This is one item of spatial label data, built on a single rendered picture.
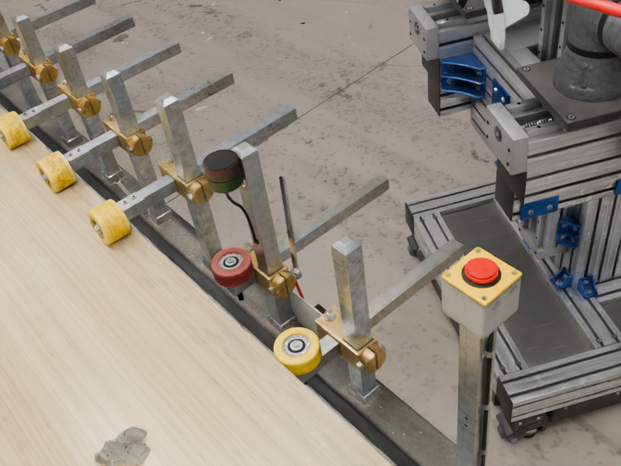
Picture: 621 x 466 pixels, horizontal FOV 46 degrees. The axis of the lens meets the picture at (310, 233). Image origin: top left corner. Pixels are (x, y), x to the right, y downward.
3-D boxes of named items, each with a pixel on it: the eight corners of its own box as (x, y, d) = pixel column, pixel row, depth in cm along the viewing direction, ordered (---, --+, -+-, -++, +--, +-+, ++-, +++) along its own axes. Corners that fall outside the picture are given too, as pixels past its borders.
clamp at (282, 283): (257, 256, 153) (253, 239, 150) (298, 288, 145) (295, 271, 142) (236, 270, 151) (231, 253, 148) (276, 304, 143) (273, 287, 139)
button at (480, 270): (479, 260, 91) (479, 251, 90) (505, 276, 89) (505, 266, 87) (457, 277, 89) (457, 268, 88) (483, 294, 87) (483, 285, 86)
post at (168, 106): (220, 262, 173) (167, 89, 140) (228, 268, 171) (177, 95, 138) (208, 269, 171) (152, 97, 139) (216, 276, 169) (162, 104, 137)
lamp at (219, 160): (248, 235, 139) (225, 144, 124) (265, 249, 135) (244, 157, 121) (223, 251, 136) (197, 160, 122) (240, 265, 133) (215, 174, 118)
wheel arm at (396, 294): (451, 251, 148) (451, 235, 145) (464, 258, 146) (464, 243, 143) (288, 377, 130) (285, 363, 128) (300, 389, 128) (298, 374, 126)
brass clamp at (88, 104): (81, 92, 192) (75, 76, 189) (105, 110, 184) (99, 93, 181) (61, 103, 190) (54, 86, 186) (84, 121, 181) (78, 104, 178)
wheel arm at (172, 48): (175, 49, 201) (172, 37, 199) (182, 53, 199) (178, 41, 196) (9, 131, 181) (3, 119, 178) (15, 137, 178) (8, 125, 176)
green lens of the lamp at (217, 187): (229, 166, 128) (226, 156, 126) (249, 180, 124) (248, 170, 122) (201, 183, 125) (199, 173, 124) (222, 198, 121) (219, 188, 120)
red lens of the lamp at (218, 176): (226, 154, 126) (224, 144, 124) (247, 169, 122) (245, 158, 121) (199, 171, 123) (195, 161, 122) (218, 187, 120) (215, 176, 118)
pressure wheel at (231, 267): (245, 277, 152) (234, 239, 145) (268, 298, 148) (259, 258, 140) (214, 299, 149) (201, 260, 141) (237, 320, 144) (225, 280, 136)
